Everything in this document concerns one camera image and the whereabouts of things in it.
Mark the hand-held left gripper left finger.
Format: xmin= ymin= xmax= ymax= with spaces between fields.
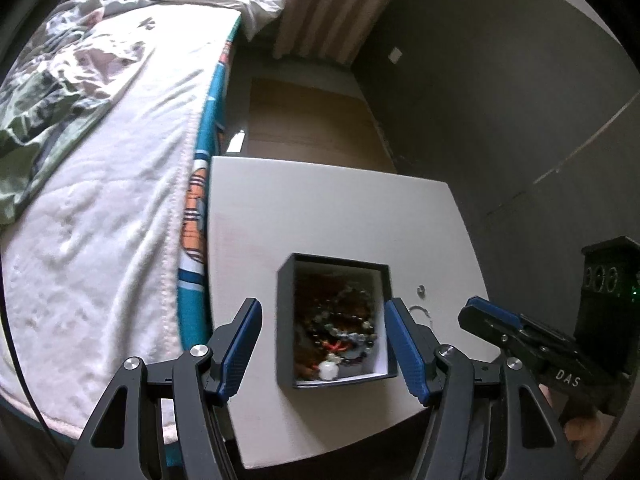
xmin=65 ymin=297 xmax=263 ymax=480

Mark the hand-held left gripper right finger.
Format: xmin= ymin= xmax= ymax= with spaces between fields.
xmin=384 ymin=297 xmax=583 ymax=480

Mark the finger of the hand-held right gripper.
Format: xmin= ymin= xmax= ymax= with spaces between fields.
xmin=459 ymin=296 xmax=551 ymax=376

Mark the black square jewelry box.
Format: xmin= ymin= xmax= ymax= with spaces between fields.
xmin=276 ymin=252 xmax=399 ymax=390

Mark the pile of beaded bracelets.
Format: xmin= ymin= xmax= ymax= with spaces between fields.
xmin=295 ymin=272 xmax=378 ymax=381

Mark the person's right hand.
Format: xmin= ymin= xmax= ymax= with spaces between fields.
xmin=562 ymin=415 xmax=608 ymax=445

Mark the white side table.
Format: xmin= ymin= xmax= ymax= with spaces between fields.
xmin=207 ymin=156 xmax=496 ymax=470

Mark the white fleece blanket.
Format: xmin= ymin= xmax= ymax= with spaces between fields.
xmin=0 ymin=7 xmax=238 ymax=433

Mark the green crumpled cloth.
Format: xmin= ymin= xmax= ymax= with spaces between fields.
xmin=0 ymin=0 xmax=151 ymax=226

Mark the beige curtain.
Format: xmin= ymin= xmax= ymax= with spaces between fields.
xmin=272 ymin=0 xmax=420 ymax=67

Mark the black cable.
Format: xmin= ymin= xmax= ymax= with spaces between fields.
xmin=0 ymin=270 xmax=76 ymax=480

